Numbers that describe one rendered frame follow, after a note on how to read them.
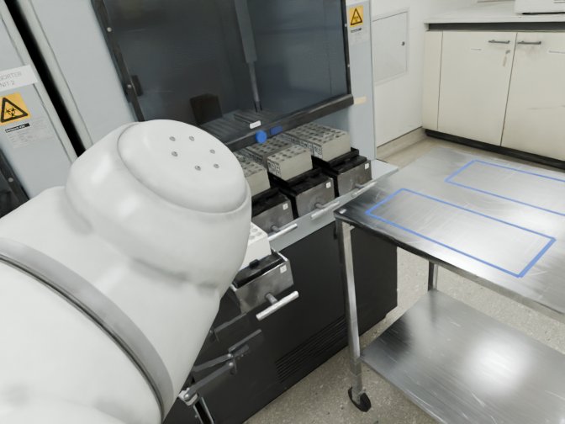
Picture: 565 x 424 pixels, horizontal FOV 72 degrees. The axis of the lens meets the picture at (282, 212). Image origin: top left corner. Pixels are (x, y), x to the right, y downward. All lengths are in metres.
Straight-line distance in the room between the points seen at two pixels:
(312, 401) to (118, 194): 1.43
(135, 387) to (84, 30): 0.77
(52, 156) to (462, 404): 1.16
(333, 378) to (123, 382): 1.46
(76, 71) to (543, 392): 1.35
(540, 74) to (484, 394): 2.06
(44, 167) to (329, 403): 1.18
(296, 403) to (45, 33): 1.33
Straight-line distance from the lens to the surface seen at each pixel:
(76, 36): 0.88
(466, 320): 1.44
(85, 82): 0.89
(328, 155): 1.19
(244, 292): 0.80
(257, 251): 0.82
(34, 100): 0.88
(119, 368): 0.17
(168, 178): 0.18
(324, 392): 1.58
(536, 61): 2.88
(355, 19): 1.21
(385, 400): 1.56
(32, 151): 0.90
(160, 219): 0.17
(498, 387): 1.30
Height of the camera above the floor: 1.32
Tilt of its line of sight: 31 degrees down
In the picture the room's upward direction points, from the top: 10 degrees counter-clockwise
